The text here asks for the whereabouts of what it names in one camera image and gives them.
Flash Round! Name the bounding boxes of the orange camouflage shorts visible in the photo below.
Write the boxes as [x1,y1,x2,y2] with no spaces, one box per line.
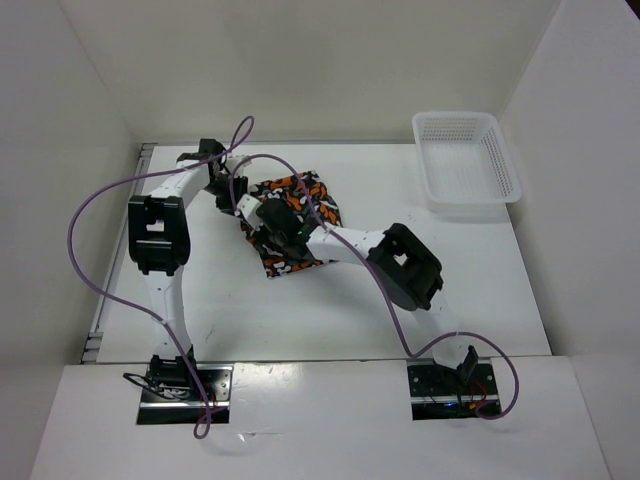
[240,170,342,279]

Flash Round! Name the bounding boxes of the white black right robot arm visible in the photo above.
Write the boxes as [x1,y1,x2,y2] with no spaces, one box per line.
[246,199,478,393]

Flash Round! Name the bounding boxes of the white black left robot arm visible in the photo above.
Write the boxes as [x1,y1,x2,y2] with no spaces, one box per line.
[128,139,247,400]

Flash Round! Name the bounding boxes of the white plastic basket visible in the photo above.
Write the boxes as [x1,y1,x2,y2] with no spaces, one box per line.
[412,111,522,214]

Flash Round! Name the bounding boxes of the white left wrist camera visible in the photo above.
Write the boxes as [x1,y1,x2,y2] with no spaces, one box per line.
[224,155,251,176]

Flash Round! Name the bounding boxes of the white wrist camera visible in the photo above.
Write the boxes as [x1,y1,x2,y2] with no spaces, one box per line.
[224,155,251,176]
[234,194,262,231]

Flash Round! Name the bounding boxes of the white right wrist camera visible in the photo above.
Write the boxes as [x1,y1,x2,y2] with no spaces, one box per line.
[234,194,262,231]

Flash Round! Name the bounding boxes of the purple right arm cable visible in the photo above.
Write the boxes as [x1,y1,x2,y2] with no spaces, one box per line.
[227,154,521,420]

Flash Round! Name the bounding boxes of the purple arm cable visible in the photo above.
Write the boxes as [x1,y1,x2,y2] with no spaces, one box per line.
[67,116,255,440]
[227,154,521,420]

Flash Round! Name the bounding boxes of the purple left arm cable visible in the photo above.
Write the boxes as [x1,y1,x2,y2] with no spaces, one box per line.
[67,116,255,440]

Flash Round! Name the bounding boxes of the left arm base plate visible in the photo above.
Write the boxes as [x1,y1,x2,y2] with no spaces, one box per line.
[124,364,234,426]

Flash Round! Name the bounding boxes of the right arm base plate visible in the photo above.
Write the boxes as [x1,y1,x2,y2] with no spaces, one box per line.
[407,361,502,421]

